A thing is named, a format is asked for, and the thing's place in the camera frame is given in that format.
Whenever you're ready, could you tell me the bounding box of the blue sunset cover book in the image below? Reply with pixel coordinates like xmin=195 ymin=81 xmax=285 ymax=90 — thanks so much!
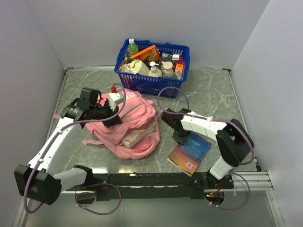
xmin=167 ymin=132 xmax=211 ymax=177

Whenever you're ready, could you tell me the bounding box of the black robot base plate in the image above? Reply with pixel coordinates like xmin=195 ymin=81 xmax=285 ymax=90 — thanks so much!
xmin=65 ymin=172 xmax=235 ymax=201

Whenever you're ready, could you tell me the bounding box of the coffee photo white book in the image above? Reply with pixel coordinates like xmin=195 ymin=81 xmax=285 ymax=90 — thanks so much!
xmin=142 ymin=117 xmax=156 ymax=139

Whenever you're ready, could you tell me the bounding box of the orange white small carton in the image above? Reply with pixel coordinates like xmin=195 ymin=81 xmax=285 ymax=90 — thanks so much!
xmin=175 ymin=62 xmax=184 ymax=80

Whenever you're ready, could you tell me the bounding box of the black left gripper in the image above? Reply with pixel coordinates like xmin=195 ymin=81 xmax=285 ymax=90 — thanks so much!
xmin=89 ymin=99 xmax=122 ymax=127

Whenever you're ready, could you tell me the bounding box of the green drink bottle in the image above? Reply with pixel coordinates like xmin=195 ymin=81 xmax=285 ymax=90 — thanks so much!
xmin=127 ymin=38 xmax=139 ymax=56

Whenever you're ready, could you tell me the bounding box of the cream pump lotion bottle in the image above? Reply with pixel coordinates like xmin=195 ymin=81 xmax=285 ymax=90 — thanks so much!
xmin=148 ymin=61 xmax=162 ymax=78

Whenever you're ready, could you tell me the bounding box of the dark green packet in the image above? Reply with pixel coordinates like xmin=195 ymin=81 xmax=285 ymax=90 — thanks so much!
xmin=159 ymin=52 xmax=176 ymax=68

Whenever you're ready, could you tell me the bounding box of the pink student backpack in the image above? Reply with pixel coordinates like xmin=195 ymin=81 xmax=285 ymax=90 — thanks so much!
xmin=83 ymin=89 xmax=161 ymax=159

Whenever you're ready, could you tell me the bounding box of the blue plastic shopping basket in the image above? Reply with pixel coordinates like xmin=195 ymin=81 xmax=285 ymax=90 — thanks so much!
xmin=114 ymin=39 xmax=190 ymax=96

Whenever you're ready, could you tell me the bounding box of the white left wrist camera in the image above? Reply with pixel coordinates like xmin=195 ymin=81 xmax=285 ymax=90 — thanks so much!
xmin=108 ymin=92 xmax=124 ymax=111

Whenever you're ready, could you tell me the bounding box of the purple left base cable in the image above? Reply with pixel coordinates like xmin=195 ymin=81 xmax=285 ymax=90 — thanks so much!
xmin=74 ymin=183 xmax=122 ymax=216

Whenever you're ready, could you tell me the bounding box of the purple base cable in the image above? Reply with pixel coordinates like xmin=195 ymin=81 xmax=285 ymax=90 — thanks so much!
xmin=205 ymin=171 xmax=251 ymax=210
xmin=74 ymin=183 xmax=122 ymax=216

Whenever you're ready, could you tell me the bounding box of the orange cardboard box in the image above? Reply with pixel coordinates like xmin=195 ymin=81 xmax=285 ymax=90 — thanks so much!
xmin=130 ymin=45 xmax=160 ymax=62

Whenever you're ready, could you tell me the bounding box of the grey bottle beige cap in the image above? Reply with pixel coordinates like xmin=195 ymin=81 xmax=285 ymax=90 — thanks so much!
xmin=162 ymin=61 xmax=178 ymax=79

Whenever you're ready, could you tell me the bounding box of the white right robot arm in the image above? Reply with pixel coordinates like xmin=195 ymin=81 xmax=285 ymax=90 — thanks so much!
xmin=161 ymin=108 xmax=255 ymax=188

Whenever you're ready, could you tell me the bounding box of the beige crumpled paper bag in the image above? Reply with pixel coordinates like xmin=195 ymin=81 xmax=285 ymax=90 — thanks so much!
xmin=121 ymin=60 xmax=150 ymax=76

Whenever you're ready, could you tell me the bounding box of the aluminium frame rail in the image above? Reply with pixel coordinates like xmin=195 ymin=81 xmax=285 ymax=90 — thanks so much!
xmin=22 ymin=171 xmax=274 ymax=194

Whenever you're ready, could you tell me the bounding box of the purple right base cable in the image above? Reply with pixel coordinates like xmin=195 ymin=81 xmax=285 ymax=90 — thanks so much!
xmin=205 ymin=171 xmax=251 ymax=210

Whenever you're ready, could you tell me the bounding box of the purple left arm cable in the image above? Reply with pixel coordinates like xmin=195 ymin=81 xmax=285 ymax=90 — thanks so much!
xmin=23 ymin=82 xmax=127 ymax=214

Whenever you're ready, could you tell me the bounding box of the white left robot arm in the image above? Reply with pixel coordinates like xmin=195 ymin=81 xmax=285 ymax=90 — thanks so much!
xmin=14 ymin=87 xmax=126 ymax=210

